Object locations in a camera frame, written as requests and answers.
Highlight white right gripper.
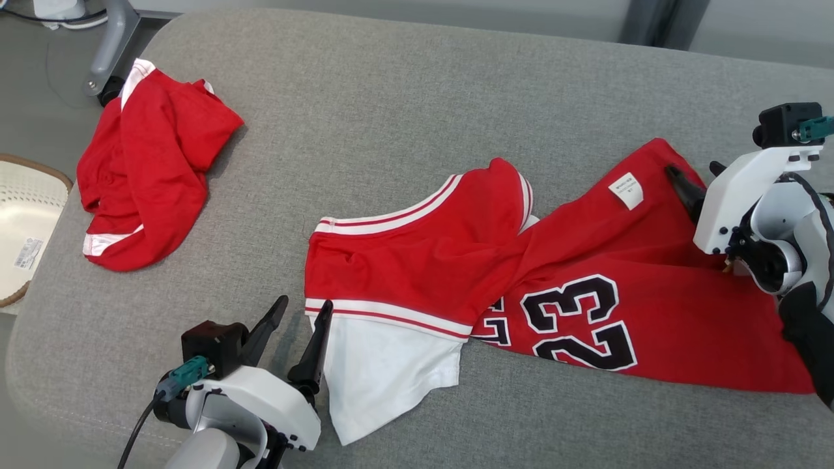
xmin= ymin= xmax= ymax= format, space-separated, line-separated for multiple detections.
xmin=665 ymin=147 xmax=823 ymax=256

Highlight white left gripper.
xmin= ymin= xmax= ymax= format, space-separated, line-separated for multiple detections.
xmin=186 ymin=296 xmax=334 ymax=451

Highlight red number 23 jersey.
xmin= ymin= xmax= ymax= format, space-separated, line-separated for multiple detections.
xmin=304 ymin=137 xmax=815 ymax=447

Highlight red white-trimmed shorts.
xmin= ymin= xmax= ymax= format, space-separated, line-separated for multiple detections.
xmin=76 ymin=59 xmax=245 ymax=272

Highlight cream perforated laundry basket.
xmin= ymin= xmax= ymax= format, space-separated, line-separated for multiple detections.
xmin=0 ymin=153 xmax=74 ymax=308

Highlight black caster wheel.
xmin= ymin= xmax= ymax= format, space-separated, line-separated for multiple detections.
xmin=98 ymin=77 xmax=124 ymax=108

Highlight grey metal table leg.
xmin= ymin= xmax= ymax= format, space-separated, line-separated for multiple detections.
xmin=83 ymin=0 xmax=141 ymax=98

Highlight black cable teal plug left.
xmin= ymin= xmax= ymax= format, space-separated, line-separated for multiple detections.
xmin=117 ymin=356 xmax=212 ymax=469

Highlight black cable teal plug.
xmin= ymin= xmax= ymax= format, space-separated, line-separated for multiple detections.
xmin=798 ymin=116 xmax=834 ymax=143
xmin=117 ymin=356 xmax=212 ymax=469

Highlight black cable teal plug right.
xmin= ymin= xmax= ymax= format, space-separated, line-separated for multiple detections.
xmin=798 ymin=116 xmax=834 ymax=143

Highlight black floor cable bundle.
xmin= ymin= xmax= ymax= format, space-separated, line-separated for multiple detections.
xmin=0 ymin=3 xmax=105 ymax=25

